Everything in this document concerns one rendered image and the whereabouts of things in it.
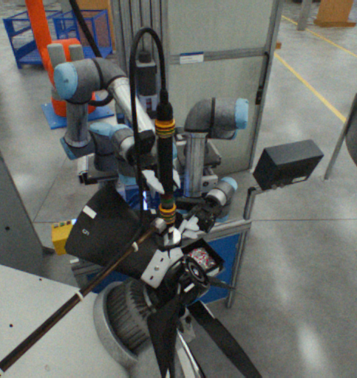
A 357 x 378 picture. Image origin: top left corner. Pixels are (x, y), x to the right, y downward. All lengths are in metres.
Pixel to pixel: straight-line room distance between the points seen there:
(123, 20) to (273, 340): 2.01
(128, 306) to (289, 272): 1.82
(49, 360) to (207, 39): 2.36
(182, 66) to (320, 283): 2.02
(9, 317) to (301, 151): 1.23
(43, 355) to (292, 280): 1.99
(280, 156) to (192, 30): 1.49
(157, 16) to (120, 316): 1.25
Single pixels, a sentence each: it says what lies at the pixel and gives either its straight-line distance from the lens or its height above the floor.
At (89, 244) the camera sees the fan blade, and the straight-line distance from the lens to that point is 0.72.
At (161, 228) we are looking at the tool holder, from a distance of 0.76.
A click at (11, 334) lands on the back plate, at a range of 0.75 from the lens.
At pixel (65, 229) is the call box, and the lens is 1.25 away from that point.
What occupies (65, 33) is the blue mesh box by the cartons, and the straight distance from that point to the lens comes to 7.29.
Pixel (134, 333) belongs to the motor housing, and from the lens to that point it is 0.86.
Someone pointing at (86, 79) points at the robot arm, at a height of 1.58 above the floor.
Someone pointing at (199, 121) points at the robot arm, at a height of 1.43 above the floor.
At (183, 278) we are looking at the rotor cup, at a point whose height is 1.25.
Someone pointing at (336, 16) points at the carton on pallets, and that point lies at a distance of 13.17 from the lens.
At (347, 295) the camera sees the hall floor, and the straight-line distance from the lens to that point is 2.56.
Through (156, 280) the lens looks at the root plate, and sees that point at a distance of 0.83.
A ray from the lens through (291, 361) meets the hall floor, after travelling 2.16.
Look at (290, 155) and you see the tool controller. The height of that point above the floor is 1.24.
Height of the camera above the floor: 1.92
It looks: 39 degrees down
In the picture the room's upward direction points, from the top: straight up
